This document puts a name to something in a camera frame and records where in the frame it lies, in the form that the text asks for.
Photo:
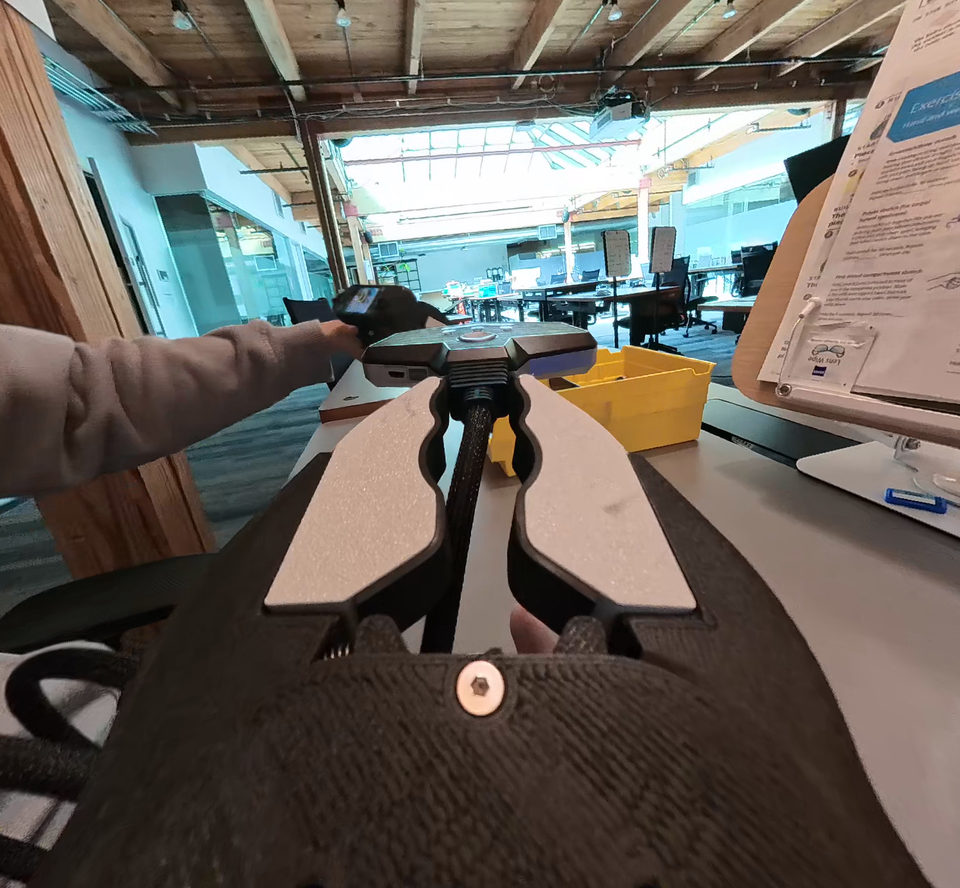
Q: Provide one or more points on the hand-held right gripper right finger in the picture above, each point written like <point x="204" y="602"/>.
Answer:
<point x="600" y="520"/>

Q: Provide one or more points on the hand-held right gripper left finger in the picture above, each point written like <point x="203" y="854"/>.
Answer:
<point x="360" y="505"/>

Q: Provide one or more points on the silver usb hub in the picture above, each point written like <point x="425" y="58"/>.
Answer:
<point x="480" y="351"/>

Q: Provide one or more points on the person's left forearm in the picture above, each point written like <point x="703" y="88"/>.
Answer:
<point x="150" y="400"/>

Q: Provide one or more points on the person's left hand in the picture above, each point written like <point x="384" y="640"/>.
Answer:
<point x="343" y="339"/>

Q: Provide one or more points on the person's right hand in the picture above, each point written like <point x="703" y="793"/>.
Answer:
<point x="534" y="633"/>

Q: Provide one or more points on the yellow plastic bin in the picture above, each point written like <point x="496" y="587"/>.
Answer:
<point x="645" y="400"/>

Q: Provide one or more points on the standing whiteboard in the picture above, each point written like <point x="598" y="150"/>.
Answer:
<point x="663" y="248"/>
<point x="616" y="252"/>

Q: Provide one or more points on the black mesh office chair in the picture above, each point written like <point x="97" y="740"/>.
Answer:
<point x="679" y="295"/>

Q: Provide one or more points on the white board stand base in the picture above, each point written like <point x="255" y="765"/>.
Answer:
<point x="855" y="471"/>

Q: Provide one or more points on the lens wipe packet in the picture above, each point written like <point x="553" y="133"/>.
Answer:
<point x="834" y="357"/>

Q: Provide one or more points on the ceiling projector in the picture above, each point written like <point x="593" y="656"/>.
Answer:
<point x="619" y="115"/>

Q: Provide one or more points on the small blue clip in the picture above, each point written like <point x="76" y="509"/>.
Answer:
<point x="915" y="500"/>

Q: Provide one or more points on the wooden pillar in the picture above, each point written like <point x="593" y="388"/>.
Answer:
<point x="45" y="242"/>

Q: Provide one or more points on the black monitor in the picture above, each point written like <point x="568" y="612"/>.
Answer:
<point x="814" y="167"/>

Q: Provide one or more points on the wooden instruction board with papers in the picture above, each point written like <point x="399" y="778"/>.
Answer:
<point x="900" y="227"/>

